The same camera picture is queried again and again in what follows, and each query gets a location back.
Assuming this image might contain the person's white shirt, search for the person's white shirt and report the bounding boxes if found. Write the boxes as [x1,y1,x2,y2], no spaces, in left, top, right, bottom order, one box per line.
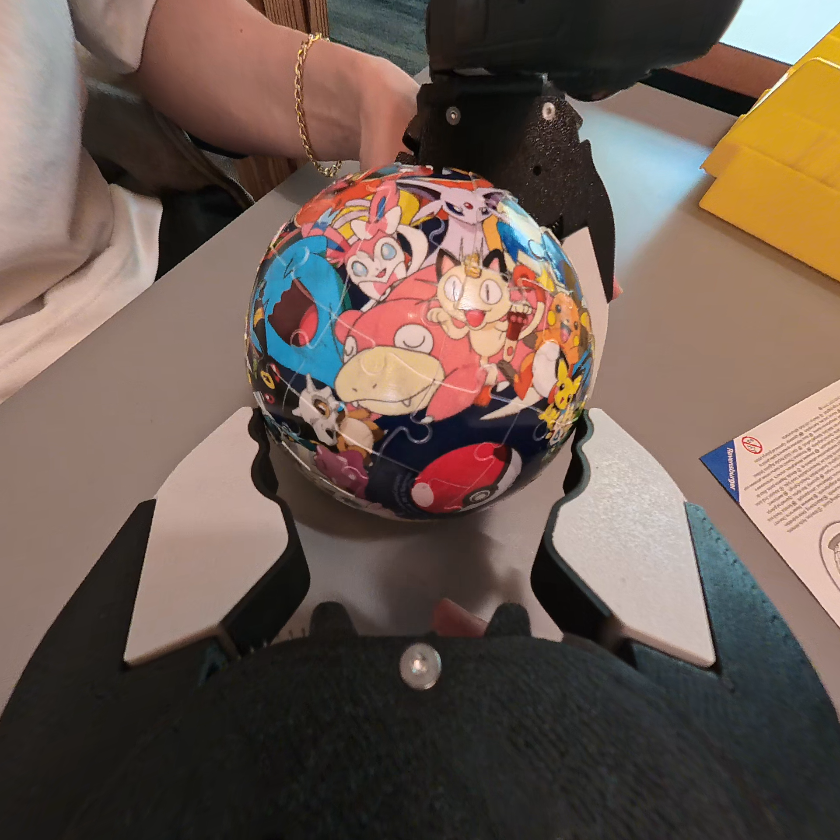
[0,0,165,401]

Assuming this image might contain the colourful cartoon puzzle ball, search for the colourful cartoon puzzle ball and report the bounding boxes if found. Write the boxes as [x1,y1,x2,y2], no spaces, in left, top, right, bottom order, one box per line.
[246,164,598,522]

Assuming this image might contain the person's left hand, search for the person's left hand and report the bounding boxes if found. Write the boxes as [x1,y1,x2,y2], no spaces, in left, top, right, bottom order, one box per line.
[297,38,422,175]

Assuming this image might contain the white instruction leaflet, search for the white instruction leaflet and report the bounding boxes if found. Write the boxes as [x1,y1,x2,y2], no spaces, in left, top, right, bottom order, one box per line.
[699,381,840,627]

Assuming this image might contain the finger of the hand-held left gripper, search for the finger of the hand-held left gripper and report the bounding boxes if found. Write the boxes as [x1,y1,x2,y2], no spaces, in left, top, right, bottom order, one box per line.
[561,226,611,330]

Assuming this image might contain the person's dark trousers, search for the person's dark trousers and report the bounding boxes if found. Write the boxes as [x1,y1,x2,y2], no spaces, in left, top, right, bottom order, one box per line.
[154,190,253,280]

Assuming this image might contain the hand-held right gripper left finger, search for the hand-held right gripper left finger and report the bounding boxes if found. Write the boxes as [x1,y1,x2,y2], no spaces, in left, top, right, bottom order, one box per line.
[123,406,311,667]

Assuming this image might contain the yellow plastic bin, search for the yellow plastic bin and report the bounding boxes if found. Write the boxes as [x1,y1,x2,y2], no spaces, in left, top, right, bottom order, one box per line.
[699,26,840,283]

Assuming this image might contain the person's left forearm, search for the person's left forearm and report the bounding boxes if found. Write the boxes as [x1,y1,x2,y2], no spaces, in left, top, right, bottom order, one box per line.
[134,0,312,161]

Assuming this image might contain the gold chain bracelet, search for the gold chain bracelet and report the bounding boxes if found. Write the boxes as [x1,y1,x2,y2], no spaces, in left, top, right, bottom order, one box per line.
[293,33,344,178]

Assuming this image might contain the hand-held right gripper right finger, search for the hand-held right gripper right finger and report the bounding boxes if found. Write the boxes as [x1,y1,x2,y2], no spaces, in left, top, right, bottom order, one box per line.
[530,407,718,669]

